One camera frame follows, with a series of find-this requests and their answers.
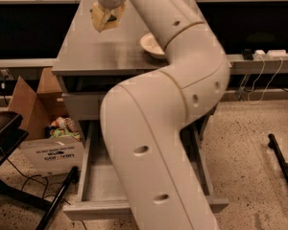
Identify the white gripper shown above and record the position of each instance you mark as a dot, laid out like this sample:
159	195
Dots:
99	17

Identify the green and yellow sponge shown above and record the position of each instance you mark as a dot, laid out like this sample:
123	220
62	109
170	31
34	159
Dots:
112	22

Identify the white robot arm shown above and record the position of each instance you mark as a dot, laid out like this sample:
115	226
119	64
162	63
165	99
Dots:
159	181

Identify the grey drawer cabinet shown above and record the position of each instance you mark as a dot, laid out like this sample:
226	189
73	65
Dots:
96	55

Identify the closed grey upper drawer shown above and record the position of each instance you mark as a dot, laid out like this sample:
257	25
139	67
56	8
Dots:
83	105

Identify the open grey middle drawer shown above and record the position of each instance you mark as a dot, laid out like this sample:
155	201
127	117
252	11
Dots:
100	194

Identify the white paper bowl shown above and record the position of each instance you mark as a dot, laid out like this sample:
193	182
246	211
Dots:
150	45

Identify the colourful items in box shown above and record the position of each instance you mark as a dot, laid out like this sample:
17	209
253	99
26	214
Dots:
63	127

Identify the open cardboard box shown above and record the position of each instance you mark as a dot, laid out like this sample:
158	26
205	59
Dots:
39	108

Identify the black adapter on shelf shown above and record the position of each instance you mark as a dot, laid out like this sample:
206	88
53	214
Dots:
247	54

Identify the black stand on left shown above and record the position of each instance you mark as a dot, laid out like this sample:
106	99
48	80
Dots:
11	136

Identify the white power strip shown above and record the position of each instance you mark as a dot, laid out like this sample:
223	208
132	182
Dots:
271	54

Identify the black stand leg right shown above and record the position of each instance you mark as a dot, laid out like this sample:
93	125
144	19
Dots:
279	156

